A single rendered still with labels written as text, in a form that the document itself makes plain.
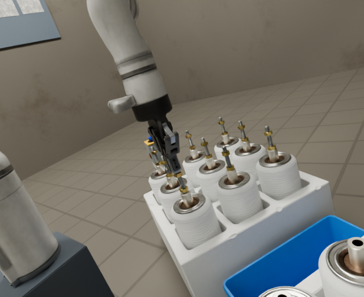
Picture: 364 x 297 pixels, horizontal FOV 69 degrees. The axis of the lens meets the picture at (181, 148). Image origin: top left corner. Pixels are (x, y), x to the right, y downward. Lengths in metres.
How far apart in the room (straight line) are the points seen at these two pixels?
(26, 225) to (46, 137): 2.49
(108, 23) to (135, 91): 0.12
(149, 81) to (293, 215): 0.43
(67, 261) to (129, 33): 0.40
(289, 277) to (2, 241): 0.56
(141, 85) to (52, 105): 2.57
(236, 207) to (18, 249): 0.42
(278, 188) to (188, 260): 0.27
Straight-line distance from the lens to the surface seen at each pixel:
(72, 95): 3.13
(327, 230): 0.71
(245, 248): 0.62
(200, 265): 0.59
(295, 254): 0.67
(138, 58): 0.49
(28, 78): 3.01
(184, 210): 0.58
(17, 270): 0.54
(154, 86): 0.49
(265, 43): 2.86
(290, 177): 0.66
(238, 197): 0.60
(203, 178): 0.70
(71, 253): 0.54
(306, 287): 0.48
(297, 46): 2.77
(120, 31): 0.49
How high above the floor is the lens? 0.55
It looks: 18 degrees down
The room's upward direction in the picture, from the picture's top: 20 degrees counter-clockwise
